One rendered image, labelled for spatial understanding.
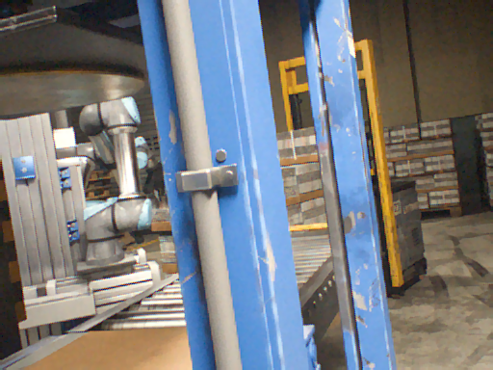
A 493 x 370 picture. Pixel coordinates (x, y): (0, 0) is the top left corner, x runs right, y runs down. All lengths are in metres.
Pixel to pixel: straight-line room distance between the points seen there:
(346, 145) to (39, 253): 1.71
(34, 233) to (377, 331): 1.72
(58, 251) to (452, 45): 8.04
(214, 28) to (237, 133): 0.08
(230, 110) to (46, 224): 2.09
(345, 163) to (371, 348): 0.34
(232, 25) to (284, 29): 9.68
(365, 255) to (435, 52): 8.74
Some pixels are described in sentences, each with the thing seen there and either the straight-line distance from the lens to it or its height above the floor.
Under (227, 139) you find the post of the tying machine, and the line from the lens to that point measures 0.45.
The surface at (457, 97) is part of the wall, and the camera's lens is 9.65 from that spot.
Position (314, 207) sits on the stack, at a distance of 3.67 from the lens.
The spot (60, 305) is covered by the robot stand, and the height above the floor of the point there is 0.71.
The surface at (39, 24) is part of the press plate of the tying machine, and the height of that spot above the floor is 1.30.
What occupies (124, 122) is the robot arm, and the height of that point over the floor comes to 1.35.
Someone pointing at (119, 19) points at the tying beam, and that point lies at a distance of 1.22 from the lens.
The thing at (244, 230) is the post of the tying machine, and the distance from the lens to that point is 0.45.
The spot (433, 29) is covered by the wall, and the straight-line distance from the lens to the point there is 9.77.
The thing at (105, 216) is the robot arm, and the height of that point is 1.00.
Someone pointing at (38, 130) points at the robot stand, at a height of 1.38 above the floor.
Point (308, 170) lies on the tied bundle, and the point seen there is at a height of 1.02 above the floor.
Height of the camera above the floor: 1.14
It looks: 3 degrees down
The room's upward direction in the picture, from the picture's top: 8 degrees counter-clockwise
